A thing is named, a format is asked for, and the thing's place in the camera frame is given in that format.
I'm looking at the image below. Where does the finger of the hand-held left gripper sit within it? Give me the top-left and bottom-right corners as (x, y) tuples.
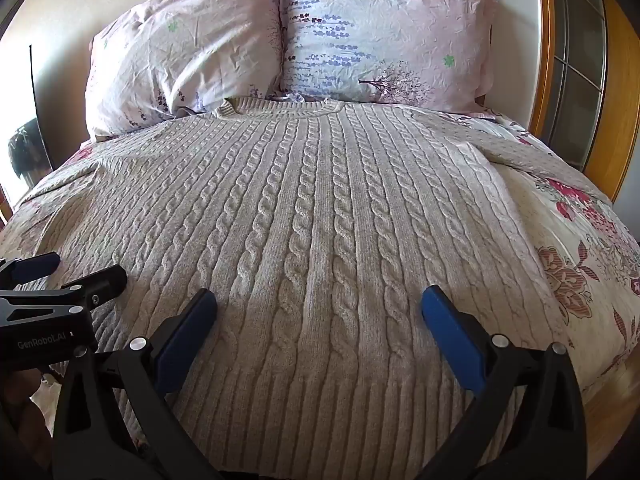
(0, 252), (62, 288)
(0, 264), (129, 331)

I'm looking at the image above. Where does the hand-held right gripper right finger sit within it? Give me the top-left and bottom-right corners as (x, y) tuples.
(417, 285), (588, 480)

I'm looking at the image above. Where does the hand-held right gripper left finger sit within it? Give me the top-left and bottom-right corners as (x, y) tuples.
(52, 287), (221, 480)

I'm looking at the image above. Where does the beige cable-knit sweater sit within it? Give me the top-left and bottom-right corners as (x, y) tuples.
(0, 97), (571, 476)

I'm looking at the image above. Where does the floral bedspread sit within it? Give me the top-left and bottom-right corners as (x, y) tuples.
(0, 105), (640, 411)

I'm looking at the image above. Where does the pink floral pillow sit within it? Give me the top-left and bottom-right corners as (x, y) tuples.
(277, 0), (507, 115)
(84, 0), (287, 142)

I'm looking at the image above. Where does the wooden door with glass panes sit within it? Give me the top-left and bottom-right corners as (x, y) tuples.
(529, 0), (640, 203)

